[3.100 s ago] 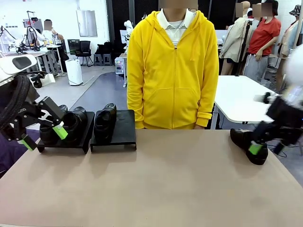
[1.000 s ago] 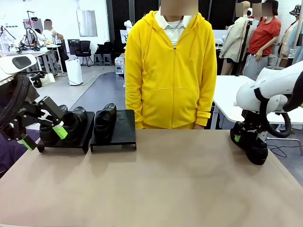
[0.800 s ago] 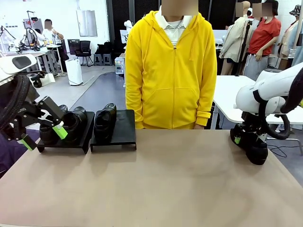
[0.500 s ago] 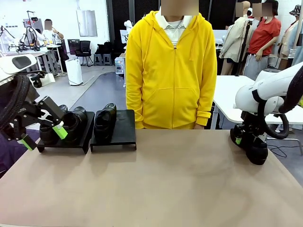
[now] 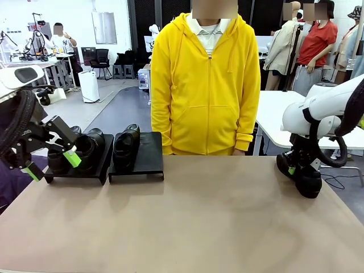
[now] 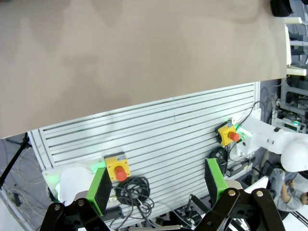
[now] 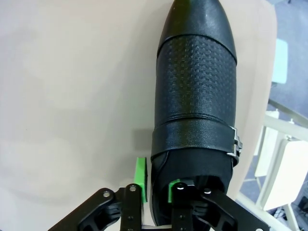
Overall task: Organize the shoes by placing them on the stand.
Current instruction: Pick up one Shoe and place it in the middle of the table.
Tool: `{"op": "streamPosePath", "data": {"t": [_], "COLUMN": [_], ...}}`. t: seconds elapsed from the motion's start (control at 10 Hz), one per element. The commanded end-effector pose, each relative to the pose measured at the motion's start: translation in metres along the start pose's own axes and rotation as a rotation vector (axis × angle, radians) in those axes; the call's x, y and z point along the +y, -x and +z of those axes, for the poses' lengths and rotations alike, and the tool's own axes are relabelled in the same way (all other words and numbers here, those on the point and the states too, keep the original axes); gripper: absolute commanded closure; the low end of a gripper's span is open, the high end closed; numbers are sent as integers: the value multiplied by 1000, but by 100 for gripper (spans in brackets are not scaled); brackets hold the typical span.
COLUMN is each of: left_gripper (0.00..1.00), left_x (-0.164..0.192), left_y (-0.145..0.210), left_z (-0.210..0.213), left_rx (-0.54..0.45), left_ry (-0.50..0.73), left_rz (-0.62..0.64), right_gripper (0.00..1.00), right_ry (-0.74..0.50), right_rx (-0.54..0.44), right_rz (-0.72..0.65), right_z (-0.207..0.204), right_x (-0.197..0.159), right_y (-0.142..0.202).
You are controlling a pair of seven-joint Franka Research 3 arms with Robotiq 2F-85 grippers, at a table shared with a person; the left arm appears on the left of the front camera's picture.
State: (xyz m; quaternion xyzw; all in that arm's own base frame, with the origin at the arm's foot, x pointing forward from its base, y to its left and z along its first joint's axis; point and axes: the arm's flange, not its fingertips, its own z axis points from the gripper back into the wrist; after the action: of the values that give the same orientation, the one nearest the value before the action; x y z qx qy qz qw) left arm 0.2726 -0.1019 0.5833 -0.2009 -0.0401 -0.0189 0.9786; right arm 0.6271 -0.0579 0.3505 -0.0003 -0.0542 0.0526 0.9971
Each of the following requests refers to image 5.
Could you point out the black bags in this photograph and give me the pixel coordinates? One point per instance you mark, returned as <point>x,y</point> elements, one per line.
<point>125,58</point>

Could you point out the black tripod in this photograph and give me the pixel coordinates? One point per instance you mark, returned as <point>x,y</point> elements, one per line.
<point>293,57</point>

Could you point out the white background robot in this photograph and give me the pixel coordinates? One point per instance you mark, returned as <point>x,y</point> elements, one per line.
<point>153,29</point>

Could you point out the mannequin with bucket hat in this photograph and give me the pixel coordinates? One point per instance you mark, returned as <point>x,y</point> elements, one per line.
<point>357,51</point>

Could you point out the grey wall panel box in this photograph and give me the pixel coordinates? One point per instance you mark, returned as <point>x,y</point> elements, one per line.
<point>104,28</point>

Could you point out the person in yellow hoodie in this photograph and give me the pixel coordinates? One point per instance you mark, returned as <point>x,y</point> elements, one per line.
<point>204,85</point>

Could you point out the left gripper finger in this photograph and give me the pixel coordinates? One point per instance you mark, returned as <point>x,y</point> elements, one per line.
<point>34,172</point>
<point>66,136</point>

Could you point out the yellow-sleeved left forearm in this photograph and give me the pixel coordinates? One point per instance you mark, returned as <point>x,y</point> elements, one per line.
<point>246,133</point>

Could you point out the black shoe stand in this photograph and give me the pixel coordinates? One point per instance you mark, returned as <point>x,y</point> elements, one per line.
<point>150,153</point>
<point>109,150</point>

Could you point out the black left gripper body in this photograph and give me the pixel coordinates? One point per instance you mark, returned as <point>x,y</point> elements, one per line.
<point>28,139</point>

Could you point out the black office chair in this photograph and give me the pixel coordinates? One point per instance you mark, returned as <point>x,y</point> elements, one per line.
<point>102,58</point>

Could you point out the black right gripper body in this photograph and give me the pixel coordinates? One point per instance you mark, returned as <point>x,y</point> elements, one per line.
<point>302,155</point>

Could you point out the mannequin in beige coat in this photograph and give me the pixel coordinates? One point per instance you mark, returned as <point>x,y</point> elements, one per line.
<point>281,48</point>

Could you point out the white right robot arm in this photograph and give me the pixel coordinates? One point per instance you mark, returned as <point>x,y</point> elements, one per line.
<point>318,105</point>

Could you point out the white air purifier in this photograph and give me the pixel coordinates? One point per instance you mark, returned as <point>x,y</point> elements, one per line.
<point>88,86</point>

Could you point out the computer case with lights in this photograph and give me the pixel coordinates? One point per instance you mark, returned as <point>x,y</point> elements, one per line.
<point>143,79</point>

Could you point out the yellow-sleeved right forearm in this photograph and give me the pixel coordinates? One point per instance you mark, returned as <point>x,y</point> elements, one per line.
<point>160,136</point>

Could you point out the man in white T-shirt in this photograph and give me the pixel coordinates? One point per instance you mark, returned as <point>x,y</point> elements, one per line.
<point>64,42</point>

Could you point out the person's left hand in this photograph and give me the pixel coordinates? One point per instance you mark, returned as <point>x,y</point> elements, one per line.
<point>239,152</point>

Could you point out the grey stool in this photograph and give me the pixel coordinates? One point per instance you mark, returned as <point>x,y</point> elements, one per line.
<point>128,71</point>
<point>117,71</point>

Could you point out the background work table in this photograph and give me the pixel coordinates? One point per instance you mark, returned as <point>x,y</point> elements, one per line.
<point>61,56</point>

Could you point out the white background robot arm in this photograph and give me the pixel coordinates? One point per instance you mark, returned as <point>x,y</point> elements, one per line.
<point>7,42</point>

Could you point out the black leather shoe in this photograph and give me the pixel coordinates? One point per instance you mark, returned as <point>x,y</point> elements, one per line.
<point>125,150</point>
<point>91,148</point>
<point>308,185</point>
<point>55,162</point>

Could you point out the white side table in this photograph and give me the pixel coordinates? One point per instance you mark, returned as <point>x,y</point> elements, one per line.
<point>273,113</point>

